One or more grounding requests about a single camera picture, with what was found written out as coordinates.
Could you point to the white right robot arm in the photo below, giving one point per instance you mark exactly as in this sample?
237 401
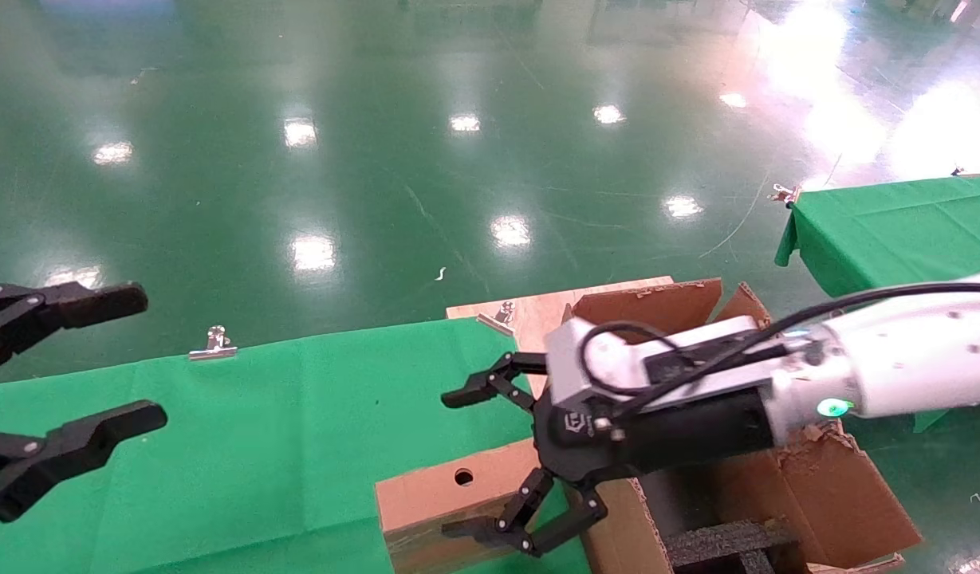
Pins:
920 359

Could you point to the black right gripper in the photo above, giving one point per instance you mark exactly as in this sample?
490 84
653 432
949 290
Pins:
681 434

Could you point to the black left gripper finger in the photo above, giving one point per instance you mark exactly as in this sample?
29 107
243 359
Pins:
83 442
91 303

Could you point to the large open cardboard carton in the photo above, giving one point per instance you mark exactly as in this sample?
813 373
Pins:
840 494

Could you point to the small cardboard box with hole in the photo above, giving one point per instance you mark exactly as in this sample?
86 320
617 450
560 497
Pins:
426 494

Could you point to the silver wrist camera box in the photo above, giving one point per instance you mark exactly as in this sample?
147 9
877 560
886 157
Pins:
569 359

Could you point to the green tablecloth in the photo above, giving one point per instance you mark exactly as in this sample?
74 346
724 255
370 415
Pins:
298 446
888 231

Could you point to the black foam insert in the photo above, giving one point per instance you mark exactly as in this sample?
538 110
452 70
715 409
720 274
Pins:
721 546

